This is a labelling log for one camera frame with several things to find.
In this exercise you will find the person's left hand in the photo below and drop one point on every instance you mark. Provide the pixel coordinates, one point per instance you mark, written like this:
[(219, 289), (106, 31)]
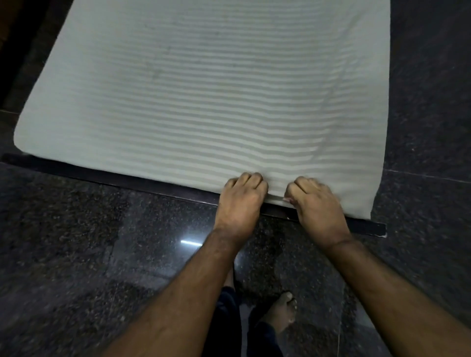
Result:
[(237, 207)]

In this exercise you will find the person's right hand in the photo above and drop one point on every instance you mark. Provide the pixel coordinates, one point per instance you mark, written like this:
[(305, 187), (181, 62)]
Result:
[(318, 213)]

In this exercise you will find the person's left fingers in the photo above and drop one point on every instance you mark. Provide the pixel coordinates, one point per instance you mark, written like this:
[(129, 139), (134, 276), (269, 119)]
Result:
[(247, 182)]

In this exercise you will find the person's right fingers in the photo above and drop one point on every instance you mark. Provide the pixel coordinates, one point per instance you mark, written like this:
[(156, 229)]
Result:
[(302, 189)]

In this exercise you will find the white striped bed sheet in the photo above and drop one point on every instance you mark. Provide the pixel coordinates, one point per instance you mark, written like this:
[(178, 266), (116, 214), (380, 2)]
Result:
[(206, 92)]

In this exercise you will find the person's left forearm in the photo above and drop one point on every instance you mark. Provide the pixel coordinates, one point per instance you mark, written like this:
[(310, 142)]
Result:
[(184, 298)]

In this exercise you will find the person's right forearm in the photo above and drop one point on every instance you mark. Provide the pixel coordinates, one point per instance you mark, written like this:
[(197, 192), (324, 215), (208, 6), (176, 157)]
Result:
[(397, 294)]

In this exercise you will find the person's left foot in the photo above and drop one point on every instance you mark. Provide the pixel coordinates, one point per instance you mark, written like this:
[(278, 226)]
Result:
[(229, 279)]

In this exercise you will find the person's foot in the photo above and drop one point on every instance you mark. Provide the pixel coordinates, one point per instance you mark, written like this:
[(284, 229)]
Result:
[(229, 279), (280, 310)]

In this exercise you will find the person's right foot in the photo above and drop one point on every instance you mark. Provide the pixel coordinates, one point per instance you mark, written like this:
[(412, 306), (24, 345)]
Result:
[(280, 310)]

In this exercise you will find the dark trousers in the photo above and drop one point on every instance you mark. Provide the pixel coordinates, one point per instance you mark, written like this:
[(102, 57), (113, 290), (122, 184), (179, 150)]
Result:
[(228, 327)]

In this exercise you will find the dark wooden bed frame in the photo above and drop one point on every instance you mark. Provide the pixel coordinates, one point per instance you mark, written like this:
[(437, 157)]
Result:
[(110, 178)]

